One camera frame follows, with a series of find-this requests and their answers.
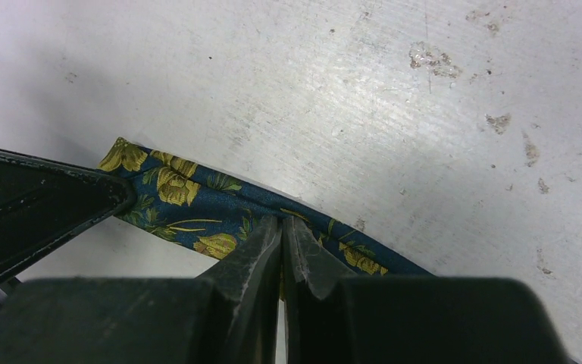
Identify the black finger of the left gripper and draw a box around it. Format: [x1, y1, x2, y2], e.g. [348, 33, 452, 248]
[0, 149, 136, 285]

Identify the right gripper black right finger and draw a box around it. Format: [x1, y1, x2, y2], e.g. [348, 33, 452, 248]
[282, 218, 570, 363]

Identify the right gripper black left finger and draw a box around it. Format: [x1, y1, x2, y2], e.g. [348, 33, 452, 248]
[0, 216, 281, 363]

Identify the blue yellow floral tie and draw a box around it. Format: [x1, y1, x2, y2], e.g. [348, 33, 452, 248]
[98, 137, 427, 275]

